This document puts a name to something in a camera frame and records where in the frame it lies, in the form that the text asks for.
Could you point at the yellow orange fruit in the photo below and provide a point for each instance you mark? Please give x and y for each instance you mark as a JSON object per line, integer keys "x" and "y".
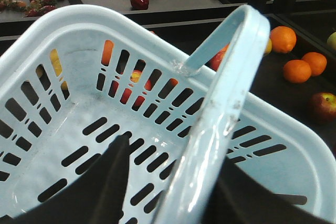
{"x": 268, "y": 48}

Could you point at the small orange pair left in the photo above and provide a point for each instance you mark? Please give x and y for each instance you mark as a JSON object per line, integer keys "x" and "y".
{"x": 296, "y": 71}

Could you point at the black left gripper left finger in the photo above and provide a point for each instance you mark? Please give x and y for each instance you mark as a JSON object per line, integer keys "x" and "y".
{"x": 97, "y": 196}

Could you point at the red bell pepper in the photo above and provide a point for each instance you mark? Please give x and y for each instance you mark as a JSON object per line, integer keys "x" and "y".
{"x": 140, "y": 4}

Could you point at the small orange pair right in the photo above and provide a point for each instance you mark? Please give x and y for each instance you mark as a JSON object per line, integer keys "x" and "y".
{"x": 316, "y": 61}

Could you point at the black wood produce display table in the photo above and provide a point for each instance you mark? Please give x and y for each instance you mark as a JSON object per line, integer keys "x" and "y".
{"x": 186, "y": 23}

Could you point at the red apple middle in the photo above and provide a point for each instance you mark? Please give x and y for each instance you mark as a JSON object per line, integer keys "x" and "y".
{"x": 216, "y": 60}

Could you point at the small orange pair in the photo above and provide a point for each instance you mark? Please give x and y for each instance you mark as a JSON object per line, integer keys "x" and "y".
{"x": 296, "y": 71}
{"x": 316, "y": 61}

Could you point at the large navel orange right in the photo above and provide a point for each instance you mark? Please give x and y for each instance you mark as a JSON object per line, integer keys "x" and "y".
{"x": 283, "y": 39}

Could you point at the red apple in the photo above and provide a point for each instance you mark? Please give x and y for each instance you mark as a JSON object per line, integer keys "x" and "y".
{"x": 216, "y": 60}
{"x": 321, "y": 107}

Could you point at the red apple right upper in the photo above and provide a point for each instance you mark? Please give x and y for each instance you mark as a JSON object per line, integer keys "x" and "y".
{"x": 321, "y": 107}

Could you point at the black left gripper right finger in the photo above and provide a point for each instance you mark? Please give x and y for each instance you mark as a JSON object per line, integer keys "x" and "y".
{"x": 237, "y": 198}

